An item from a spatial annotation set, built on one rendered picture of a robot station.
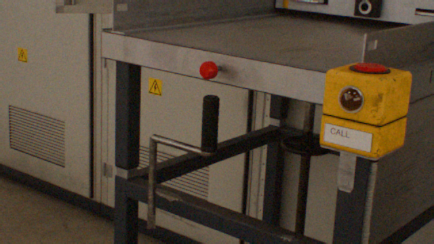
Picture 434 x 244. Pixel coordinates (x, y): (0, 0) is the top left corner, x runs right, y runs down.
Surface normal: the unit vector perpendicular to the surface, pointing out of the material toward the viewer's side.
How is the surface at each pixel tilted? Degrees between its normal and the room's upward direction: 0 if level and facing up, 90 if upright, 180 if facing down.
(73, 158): 90
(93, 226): 0
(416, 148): 90
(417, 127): 90
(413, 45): 90
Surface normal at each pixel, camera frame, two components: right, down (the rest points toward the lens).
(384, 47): 0.79, 0.20
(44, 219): 0.05, -0.96
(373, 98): -0.62, 0.18
